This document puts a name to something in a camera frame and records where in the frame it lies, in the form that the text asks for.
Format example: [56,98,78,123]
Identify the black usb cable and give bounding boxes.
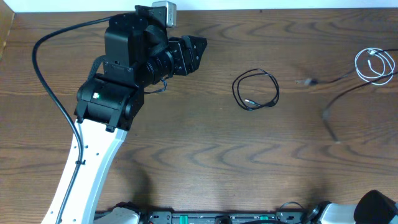
[231,48,398,144]

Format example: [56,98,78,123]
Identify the white usb cable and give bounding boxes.
[354,47,396,86]

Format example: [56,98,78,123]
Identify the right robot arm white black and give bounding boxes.
[303,190,397,224]

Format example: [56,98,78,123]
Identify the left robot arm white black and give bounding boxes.
[44,1,207,223]

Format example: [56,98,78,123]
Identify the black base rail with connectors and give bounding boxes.
[93,201,312,224]

